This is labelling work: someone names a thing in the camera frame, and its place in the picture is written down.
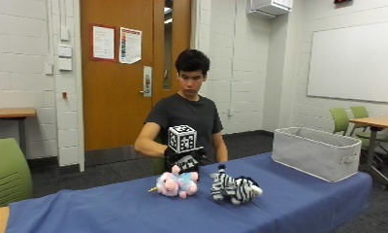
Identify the white whiteboard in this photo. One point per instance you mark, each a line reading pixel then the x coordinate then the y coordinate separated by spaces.
pixel 358 61

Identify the zebra soft toy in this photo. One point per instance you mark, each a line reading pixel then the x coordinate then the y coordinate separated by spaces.
pixel 231 187

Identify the white wall switch plate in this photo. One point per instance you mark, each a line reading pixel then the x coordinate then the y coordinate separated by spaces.
pixel 65 51
pixel 65 64

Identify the white notice with red border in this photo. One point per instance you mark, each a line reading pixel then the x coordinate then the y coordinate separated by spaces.
pixel 104 42

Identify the white wall outlet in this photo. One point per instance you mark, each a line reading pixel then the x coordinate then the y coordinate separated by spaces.
pixel 230 112

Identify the small white wall plate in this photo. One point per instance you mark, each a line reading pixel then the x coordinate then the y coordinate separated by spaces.
pixel 49 69

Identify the white wall sensor box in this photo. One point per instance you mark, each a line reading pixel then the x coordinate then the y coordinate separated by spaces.
pixel 65 34

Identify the narrow door window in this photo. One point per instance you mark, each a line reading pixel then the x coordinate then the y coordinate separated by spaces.
pixel 168 48

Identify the wooden side table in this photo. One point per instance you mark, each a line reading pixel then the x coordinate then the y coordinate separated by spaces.
pixel 9 113

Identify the white wall-mounted unit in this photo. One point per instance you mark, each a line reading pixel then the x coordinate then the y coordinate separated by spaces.
pixel 270 7

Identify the white cube with black markers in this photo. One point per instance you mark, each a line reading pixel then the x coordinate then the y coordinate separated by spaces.
pixel 182 138

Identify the grey fabric storage basket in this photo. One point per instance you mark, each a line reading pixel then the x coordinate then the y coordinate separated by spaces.
pixel 315 155

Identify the the person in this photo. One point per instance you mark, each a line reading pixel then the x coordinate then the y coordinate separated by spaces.
pixel 186 113

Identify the green chair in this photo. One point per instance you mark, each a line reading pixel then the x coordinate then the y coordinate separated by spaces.
pixel 341 119
pixel 362 113
pixel 8 174

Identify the wooden table with metal legs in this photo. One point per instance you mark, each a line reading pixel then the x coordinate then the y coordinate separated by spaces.
pixel 382 121

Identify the colourful paper notice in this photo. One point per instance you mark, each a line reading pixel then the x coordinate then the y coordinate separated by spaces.
pixel 130 45

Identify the wooden door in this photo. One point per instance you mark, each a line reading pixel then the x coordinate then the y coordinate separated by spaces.
pixel 113 106

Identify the pink unicorn soft toy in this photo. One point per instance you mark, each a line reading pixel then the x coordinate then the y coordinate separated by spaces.
pixel 177 185

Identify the small red wall device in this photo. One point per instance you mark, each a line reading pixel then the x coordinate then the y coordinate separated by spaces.
pixel 65 95

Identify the blue tablecloth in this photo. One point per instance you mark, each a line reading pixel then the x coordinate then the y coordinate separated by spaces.
pixel 160 213

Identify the red exit sign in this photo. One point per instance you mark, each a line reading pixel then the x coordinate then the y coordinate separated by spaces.
pixel 343 1

